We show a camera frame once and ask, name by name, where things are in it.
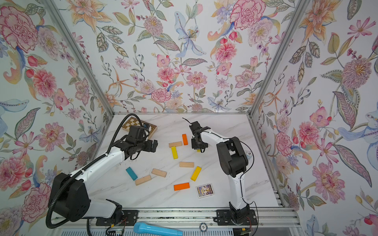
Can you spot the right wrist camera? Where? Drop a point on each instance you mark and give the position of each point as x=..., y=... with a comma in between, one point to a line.
x=195, y=126

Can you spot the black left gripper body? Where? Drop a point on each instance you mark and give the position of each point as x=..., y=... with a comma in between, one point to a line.
x=144, y=145

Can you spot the natural wood block centre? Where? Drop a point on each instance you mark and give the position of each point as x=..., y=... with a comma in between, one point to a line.
x=186, y=164

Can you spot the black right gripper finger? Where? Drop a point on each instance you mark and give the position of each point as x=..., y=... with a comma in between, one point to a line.
x=203, y=148
x=195, y=145

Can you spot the natural wood block upper left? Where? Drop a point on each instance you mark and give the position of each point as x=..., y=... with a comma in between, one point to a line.
x=175, y=144

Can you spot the aluminium front rail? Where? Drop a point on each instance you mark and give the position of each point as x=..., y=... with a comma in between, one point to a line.
x=261, y=217

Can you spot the teal block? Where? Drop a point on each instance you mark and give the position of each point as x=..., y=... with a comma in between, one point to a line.
x=131, y=173

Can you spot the orange block upper centre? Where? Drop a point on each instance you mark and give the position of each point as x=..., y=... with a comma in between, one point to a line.
x=185, y=139

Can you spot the wooden folding chessboard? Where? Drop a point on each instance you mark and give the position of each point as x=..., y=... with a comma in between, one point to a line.
x=132, y=121

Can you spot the orange block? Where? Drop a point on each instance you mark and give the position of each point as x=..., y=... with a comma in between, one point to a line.
x=185, y=139
x=181, y=186

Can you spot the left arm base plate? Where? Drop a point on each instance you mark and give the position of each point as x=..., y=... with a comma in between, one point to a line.
x=126, y=217

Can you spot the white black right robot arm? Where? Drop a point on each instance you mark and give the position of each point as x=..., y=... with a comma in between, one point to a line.
x=233, y=161

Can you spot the orange block front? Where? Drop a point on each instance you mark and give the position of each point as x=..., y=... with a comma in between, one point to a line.
x=181, y=186

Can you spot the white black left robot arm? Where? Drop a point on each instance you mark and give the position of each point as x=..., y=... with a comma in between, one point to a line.
x=69, y=200

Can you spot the blue microphone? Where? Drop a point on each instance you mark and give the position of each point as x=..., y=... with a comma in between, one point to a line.
x=143, y=228

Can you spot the natural wood block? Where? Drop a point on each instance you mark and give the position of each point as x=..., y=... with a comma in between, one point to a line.
x=143, y=180
x=158, y=172
x=186, y=164
x=175, y=144

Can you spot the playing card box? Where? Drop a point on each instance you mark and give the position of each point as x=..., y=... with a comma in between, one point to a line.
x=205, y=190

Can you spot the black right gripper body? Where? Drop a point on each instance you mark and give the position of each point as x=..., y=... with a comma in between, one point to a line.
x=198, y=145

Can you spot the natural wood block lower middle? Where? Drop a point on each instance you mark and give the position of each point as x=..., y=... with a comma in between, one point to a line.
x=158, y=172

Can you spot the natural wood block lower left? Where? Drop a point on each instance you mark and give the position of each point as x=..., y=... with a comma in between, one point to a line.
x=143, y=180

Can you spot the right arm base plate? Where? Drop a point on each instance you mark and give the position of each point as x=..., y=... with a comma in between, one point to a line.
x=226, y=217

